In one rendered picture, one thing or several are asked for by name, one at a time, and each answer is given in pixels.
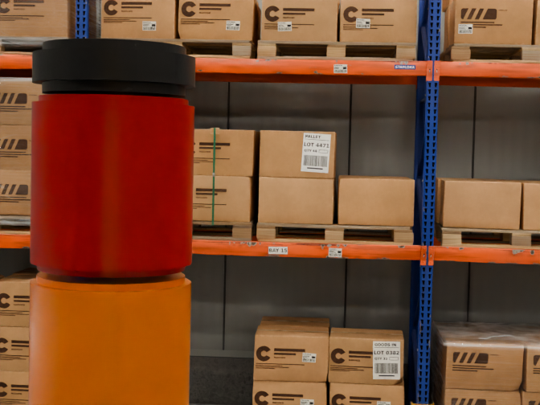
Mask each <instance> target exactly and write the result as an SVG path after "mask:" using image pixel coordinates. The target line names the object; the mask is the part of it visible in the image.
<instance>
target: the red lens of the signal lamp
mask: <svg viewBox="0 0 540 405"><path fill-rule="evenodd" d="M188 102H189V101H188V100H186V99H180V98H172V97H161V96H134V95H111V94H46V95H39V101H32V102H31V244H30V262H31V264H33V265H36V266H37V270H38V271H41V272H45V273H50V274H55V275H62V276H82V277H106V278H121V277H146V276H164V275H170V274H175V273H179V272H183V271H184V270H185V268H186V266H188V265H191V263H192V227H193V185H194V106H189V105H188Z"/></svg>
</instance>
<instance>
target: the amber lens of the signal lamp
mask: <svg viewBox="0 0 540 405"><path fill-rule="evenodd" d="M190 310H191V281H190V280H188V279H187V278H185V275H184V274H183V273H181V272H179V273H175V274H170V275H164V276H146V277H121V278H106V277H82V276H62V275H55V274H50V273H45V272H40V273H38V274H36V278H34V279H32V280H30V318H29V391H28V405H189V392H190Z"/></svg>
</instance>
